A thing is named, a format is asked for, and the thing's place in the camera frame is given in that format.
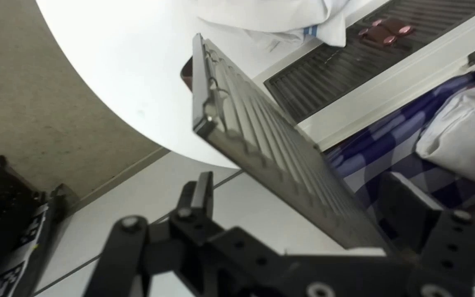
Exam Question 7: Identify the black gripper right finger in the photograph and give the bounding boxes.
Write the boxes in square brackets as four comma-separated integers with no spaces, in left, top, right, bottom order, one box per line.
[376,170,449,249]

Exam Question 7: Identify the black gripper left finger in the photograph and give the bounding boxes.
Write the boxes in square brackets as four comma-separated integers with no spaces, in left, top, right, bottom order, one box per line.
[177,170,216,218]

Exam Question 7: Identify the brown leather door strap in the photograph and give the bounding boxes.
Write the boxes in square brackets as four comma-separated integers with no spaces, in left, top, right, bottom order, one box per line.
[180,56,196,93]
[358,25,399,46]
[371,17,416,38]

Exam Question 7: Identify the white three-tier cabinet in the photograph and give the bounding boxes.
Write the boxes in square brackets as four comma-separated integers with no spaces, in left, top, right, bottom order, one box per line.
[251,0,475,221]

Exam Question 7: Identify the blue white plaid cloth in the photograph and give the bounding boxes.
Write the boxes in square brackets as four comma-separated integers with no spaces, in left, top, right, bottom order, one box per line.
[325,68,475,244]

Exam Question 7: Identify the plain white cloth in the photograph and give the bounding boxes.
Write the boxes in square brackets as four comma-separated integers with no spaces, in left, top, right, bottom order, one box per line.
[414,76,475,187]

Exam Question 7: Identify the white towel with blue stripes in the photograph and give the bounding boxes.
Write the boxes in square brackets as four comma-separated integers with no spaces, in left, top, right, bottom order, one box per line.
[193,0,360,50]

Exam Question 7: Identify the black floor equipment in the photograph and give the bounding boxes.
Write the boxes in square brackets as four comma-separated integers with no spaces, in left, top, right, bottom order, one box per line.
[0,155,71,297]

